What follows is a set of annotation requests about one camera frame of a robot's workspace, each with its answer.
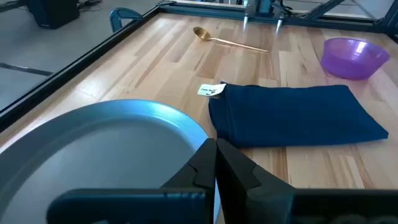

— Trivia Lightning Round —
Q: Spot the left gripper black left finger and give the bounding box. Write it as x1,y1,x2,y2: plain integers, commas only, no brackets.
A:
46,138,218,224

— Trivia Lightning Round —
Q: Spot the grey round plate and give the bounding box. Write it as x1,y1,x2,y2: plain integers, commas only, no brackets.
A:
0,98,221,224

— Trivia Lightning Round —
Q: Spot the navy blue folded napkin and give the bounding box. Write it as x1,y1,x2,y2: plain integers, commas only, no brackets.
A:
197,81,389,149

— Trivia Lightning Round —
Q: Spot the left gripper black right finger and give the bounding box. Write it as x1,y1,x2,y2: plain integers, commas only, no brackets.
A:
216,138,398,224

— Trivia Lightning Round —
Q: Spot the purple translucent bowl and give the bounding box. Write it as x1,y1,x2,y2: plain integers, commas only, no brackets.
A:
320,37,391,81

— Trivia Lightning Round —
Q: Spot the wooden chopstick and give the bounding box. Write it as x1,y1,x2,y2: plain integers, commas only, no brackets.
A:
192,26,270,54

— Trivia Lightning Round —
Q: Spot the black aluminium table frame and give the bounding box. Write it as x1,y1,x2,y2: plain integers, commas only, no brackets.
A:
0,0,398,133

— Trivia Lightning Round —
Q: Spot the black box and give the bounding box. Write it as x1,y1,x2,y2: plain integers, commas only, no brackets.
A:
25,0,80,30

